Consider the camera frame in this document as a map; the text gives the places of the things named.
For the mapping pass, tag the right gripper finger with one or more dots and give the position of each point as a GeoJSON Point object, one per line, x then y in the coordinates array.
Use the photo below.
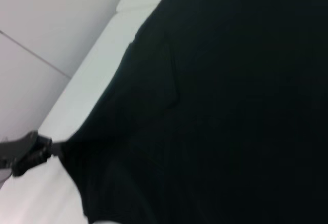
{"type": "Point", "coordinates": [30, 161]}
{"type": "Point", "coordinates": [44, 140]}

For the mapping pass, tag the black t-shirt with FREE print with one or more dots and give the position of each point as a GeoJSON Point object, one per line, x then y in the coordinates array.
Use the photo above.
{"type": "Point", "coordinates": [217, 93]}

